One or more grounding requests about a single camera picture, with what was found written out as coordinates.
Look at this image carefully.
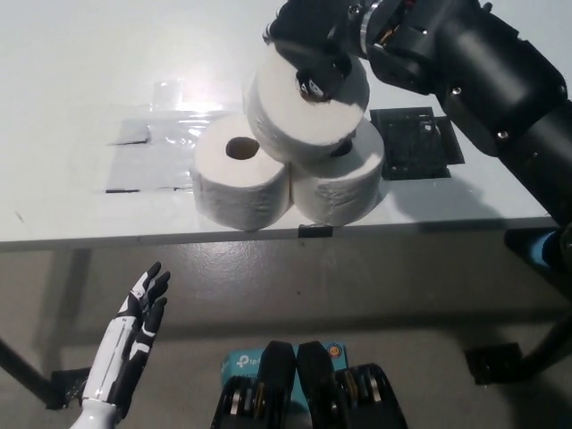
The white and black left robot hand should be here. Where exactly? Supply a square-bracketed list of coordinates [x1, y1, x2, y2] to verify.
[82, 262, 172, 410]

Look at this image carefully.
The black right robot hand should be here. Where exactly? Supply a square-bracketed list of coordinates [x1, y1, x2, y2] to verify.
[263, 0, 373, 101]

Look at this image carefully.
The white toilet paper roll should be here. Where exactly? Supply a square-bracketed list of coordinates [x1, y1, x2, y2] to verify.
[289, 118, 385, 226]
[190, 114, 291, 232]
[240, 46, 372, 164]

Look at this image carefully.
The black floor tape patch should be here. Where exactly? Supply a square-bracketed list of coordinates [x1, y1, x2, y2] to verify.
[463, 342, 526, 386]
[44, 365, 97, 410]

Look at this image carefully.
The black table leg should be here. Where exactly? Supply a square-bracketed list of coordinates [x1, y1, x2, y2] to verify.
[0, 334, 57, 403]
[520, 307, 572, 374]

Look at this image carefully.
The teal tp-link box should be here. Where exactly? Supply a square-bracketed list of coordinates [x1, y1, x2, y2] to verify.
[221, 340, 348, 415]

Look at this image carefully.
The black square tape patch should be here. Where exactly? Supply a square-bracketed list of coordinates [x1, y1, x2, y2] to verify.
[369, 106, 466, 182]

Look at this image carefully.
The grey taped plastic sheet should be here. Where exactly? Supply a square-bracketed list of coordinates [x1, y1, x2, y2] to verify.
[96, 79, 251, 194]

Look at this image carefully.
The black tape strip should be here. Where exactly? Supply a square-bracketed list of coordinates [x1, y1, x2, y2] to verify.
[298, 224, 335, 239]

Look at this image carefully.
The blue and black table bracket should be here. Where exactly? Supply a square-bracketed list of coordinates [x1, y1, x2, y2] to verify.
[504, 227, 559, 272]

